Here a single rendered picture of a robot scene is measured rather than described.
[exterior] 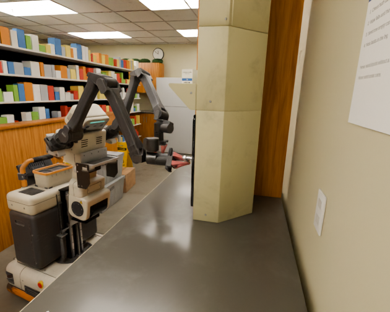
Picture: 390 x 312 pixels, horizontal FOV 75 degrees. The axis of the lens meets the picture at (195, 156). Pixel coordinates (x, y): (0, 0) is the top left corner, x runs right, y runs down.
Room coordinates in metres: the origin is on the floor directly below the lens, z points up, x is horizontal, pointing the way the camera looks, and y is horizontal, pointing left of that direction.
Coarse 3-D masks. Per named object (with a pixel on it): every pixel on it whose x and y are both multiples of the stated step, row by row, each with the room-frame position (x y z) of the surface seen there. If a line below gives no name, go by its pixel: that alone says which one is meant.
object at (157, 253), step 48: (144, 240) 0.84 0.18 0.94; (192, 240) 0.85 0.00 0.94; (240, 240) 0.86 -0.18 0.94; (288, 240) 0.87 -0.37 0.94; (48, 288) 0.59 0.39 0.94; (96, 288) 0.60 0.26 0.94; (144, 288) 0.60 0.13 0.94; (192, 288) 0.61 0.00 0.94; (240, 288) 0.62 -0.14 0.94; (288, 288) 0.62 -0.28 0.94
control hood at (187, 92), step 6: (168, 84) 1.04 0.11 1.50; (174, 84) 1.03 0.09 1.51; (180, 84) 1.03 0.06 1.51; (186, 84) 1.02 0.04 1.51; (192, 84) 1.02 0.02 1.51; (174, 90) 1.03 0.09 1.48; (180, 90) 1.03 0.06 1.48; (186, 90) 1.02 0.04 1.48; (192, 90) 1.02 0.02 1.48; (180, 96) 1.03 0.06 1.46; (186, 96) 1.02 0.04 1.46; (192, 96) 1.02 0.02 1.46; (186, 102) 1.02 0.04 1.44; (192, 102) 1.02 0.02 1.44; (192, 108) 1.02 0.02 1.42
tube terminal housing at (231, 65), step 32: (224, 32) 0.99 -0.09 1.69; (256, 32) 1.06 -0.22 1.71; (224, 64) 0.99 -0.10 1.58; (256, 64) 1.07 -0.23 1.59; (224, 96) 0.99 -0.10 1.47; (256, 96) 1.08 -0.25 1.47; (224, 128) 0.99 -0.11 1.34; (256, 128) 1.09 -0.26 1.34; (224, 160) 1.00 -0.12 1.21; (256, 160) 1.10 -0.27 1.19; (224, 192) 1.00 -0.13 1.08
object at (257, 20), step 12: (204, 0) 1.01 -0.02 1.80; (216, 0) 1.01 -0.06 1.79; (228, 0) 0.99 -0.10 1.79; (240, 0) 1.02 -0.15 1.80; (252, 0) 1.05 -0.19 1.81; (264, 0) 1.08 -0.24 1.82; (204, 12) 1.01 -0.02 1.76; (216, 12) 1.01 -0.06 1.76; (228, 12) 0.99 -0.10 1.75; (240, 12) 1.02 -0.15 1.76; (252, 12) 1.05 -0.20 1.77; (264, 12) 1.08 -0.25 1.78; (204, 24) 1.01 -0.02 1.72; (216, 24) 1.01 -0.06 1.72; (228, 24) 0.99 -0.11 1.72; (240, 24) 1.02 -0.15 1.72; (252, 24) 1.05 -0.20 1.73; (264, 24) 1.08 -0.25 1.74
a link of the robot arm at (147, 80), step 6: (138, 72) 1.75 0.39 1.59; (144, 78) 1.74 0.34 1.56; (150, 78) 1.77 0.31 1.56; (144, 84) 1.72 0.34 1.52; (150, 84) 1.70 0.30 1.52; (150, 90) 1.66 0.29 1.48; (150, 96) 1.64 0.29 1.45; (156, 96) 1.63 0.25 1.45; (150, 102) 1.63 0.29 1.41; (156, 102) 1.59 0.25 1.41; (156, 108) 1.56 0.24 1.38; (162, 108) 1.58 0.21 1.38; (162, 114) 1.53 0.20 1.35; (168, 114) 1.58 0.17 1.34
